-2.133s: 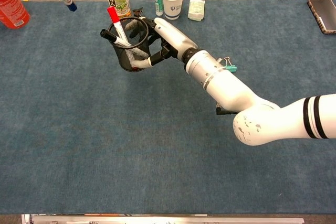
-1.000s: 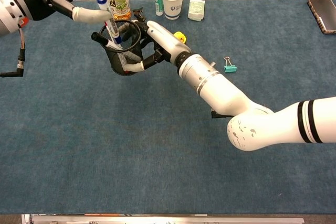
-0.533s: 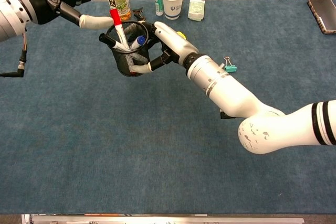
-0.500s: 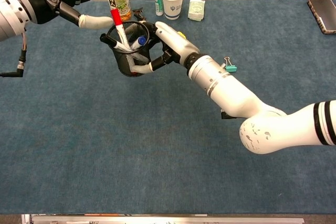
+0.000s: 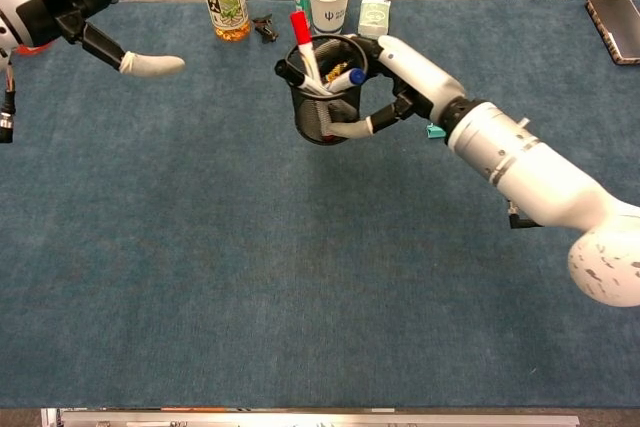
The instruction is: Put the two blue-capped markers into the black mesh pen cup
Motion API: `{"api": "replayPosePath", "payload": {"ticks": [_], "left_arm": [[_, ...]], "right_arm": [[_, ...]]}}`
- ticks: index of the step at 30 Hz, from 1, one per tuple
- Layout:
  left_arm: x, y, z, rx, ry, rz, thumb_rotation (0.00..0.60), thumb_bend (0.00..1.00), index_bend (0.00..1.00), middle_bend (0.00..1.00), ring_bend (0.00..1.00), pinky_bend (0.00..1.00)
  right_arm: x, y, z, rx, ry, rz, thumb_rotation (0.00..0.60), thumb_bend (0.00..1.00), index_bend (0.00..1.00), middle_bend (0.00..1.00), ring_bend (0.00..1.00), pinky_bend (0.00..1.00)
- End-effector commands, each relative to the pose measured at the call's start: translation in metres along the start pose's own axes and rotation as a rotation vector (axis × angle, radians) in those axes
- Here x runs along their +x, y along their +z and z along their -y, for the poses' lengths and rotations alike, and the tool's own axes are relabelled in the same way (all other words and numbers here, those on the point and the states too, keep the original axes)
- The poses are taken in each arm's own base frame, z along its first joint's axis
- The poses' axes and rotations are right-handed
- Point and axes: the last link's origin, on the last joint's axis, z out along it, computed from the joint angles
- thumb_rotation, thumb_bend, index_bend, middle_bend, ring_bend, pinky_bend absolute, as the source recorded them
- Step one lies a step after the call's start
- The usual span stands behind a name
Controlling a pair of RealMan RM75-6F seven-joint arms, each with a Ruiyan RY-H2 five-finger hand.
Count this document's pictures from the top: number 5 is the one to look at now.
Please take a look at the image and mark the blue felt table cloth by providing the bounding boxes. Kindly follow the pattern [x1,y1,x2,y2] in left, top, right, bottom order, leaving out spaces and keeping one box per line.
[0,0,640,411]

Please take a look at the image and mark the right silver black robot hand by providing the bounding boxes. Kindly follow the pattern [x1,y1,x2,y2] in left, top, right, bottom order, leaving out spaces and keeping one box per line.
[324,32,467,141]

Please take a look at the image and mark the red capped white marker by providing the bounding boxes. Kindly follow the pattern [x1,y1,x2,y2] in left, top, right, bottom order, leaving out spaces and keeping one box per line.
[289,10,331,93]

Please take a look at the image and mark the black cup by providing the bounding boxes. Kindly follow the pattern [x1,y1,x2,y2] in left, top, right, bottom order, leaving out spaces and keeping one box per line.
[284,34,371,146]

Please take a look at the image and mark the aluminium profile rail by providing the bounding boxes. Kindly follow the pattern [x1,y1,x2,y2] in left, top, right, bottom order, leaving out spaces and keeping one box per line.
[40,407,581,427]

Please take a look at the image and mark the blue capped white marker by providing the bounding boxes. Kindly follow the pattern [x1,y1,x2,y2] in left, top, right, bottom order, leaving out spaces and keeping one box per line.
[324,67,366,94]

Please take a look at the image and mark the black arm cable connector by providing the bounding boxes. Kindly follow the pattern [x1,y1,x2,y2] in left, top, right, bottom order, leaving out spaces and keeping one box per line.
[507,199,546,231]

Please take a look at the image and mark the white paper cup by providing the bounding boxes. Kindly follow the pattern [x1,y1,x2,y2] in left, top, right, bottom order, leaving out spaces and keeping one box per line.
[306,0,353,37]

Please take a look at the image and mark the pale green tissue pack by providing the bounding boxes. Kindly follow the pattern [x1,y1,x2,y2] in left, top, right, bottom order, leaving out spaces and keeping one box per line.
[357,0,392,39]

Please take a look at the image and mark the small black clip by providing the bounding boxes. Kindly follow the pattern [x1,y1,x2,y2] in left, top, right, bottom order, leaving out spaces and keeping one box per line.
[251,13,280,44]

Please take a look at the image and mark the dark tablet in patterned case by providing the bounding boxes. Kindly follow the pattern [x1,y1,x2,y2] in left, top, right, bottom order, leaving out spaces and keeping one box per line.
[584,0,640,66]

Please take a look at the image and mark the black capped white marker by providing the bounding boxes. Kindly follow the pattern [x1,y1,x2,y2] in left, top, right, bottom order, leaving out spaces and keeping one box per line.
[273,59,334,97]

